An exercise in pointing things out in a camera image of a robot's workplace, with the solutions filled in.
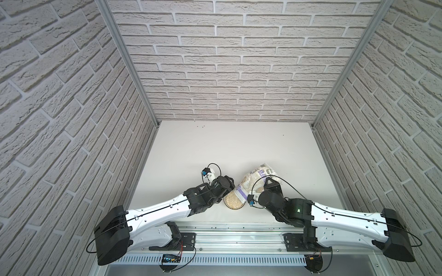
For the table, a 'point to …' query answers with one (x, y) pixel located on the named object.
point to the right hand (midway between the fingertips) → (268, 179)
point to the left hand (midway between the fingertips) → (231, 179)
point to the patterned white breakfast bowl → (223, 200)
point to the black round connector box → (313, 263)
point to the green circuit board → (170, 258)
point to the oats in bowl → (233, 201)
